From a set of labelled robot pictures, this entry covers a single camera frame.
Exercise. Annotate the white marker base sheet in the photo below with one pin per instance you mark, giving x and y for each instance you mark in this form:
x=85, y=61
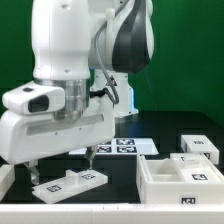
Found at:
x=128, y=146

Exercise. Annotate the white front fence rail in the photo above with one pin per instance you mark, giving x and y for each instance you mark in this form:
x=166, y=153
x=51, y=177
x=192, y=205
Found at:
x=110, y=214

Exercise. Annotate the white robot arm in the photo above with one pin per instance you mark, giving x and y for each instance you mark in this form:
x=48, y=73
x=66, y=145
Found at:
x=69, y=104

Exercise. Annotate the white cabinet body box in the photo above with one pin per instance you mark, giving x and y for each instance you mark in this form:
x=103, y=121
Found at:
x=158, y=183

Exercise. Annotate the white cabinet top block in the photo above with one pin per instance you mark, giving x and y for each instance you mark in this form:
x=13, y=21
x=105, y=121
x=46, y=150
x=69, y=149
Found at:
x=200, y=144

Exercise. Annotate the white left fence block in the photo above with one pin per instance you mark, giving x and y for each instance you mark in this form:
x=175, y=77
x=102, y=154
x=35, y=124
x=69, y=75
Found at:
x=7, y=178

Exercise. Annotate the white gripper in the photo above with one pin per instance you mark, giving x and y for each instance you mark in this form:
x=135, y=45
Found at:
x=25, y=139

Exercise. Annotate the white door panel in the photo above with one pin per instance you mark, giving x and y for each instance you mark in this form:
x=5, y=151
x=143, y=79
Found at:
x=196, y=168
x=70, y=185

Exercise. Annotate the white door panel front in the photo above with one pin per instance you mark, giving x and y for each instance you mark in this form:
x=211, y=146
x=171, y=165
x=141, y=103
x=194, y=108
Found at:
x=70, y=185

